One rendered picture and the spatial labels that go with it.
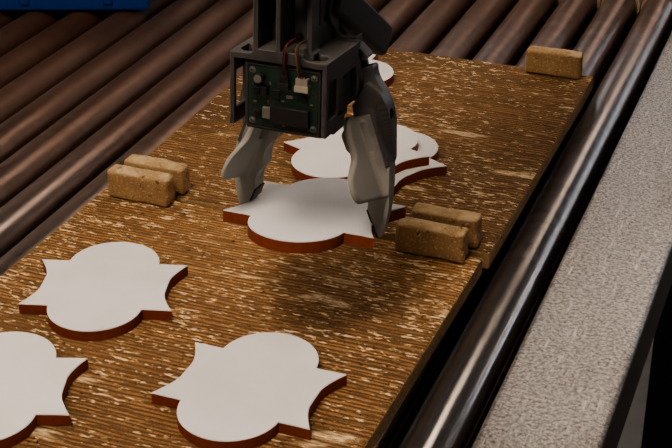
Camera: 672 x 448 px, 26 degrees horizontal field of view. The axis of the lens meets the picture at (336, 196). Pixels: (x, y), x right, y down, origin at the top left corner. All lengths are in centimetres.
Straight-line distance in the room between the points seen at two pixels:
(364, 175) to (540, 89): 53
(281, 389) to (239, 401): 3
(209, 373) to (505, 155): 45
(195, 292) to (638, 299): 35
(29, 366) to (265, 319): 18
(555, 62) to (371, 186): 56
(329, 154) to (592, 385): 37
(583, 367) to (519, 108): 43
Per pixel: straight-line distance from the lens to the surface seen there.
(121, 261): 117
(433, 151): 135
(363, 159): 102
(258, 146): 106
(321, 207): 107
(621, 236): 129
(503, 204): 128
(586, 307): 118
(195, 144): 139
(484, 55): 165
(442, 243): 118
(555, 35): 172
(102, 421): 101
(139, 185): 127
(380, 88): 102
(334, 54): 97
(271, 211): 106
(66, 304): 112
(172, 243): 122
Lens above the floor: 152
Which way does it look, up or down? 27 degrees down
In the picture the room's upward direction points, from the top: straight up
